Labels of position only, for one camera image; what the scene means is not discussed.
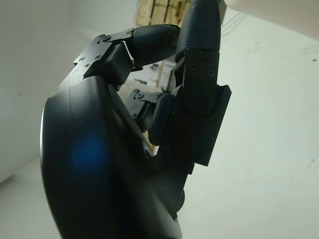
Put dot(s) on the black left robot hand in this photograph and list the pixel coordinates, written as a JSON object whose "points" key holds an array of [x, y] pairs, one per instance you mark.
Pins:
{"points": [[99, 149]]}

